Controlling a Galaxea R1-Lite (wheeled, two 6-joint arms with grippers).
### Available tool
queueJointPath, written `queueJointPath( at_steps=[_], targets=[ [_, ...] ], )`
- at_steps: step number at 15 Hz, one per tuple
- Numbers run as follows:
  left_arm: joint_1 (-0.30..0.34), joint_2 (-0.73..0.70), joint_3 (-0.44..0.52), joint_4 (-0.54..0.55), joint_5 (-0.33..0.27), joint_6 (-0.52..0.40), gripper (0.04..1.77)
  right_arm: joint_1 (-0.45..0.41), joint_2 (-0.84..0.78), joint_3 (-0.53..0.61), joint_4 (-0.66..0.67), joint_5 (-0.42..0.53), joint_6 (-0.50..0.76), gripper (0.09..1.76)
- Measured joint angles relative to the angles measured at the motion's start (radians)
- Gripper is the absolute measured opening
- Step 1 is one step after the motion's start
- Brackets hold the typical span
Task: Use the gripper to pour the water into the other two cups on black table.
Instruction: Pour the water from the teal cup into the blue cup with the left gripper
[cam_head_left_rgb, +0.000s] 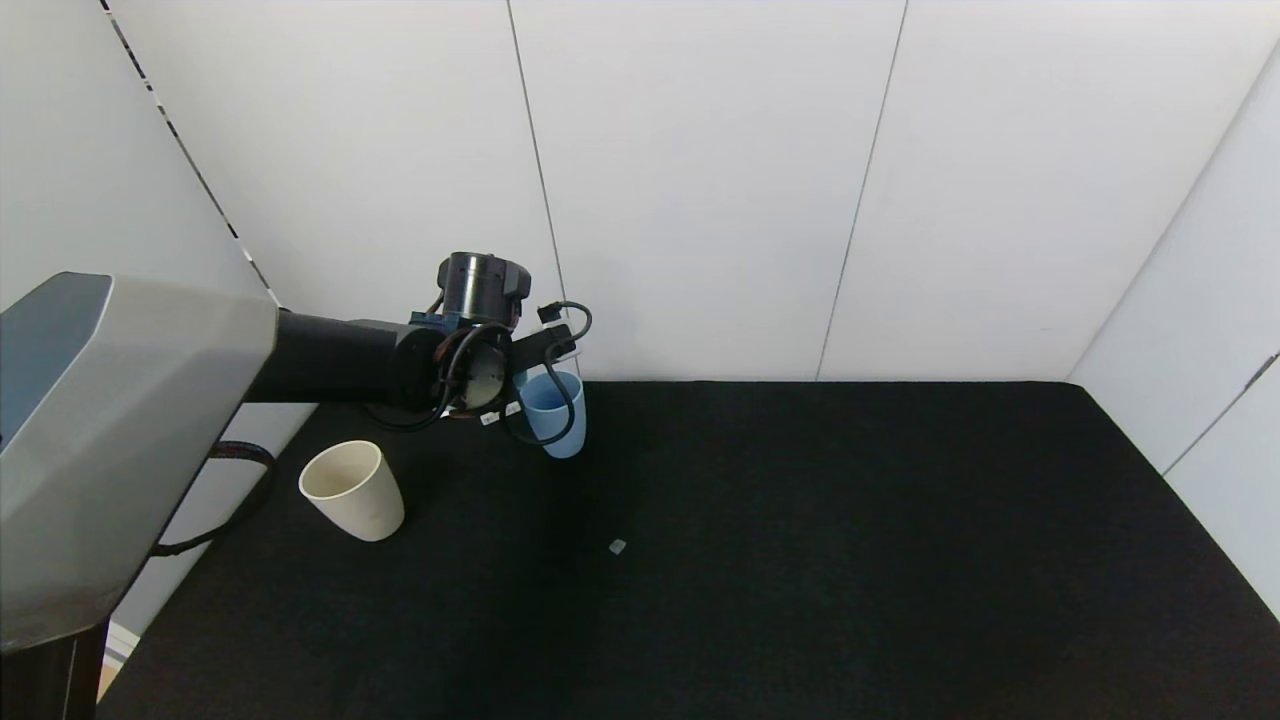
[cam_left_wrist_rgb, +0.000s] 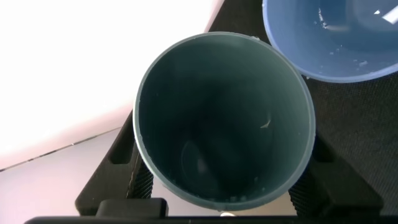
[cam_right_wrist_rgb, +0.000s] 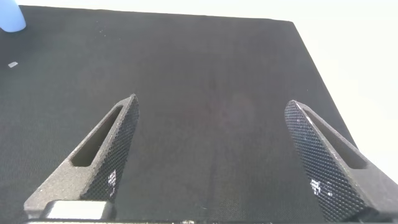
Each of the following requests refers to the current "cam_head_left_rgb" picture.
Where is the light blue plastic cup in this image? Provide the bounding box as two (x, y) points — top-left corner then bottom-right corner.
(519, 371), (588, 460)

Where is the beige plastic cup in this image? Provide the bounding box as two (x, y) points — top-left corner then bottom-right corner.
(299, 440), (406, 543)

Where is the black camera cable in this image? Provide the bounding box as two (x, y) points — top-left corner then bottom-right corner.
(500, 300), (594, 447)

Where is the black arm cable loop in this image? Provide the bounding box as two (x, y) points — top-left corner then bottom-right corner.
(362, 322), (483, 433)

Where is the thick black arm hose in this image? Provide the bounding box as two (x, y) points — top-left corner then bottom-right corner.
(150, 440), (277, 557)

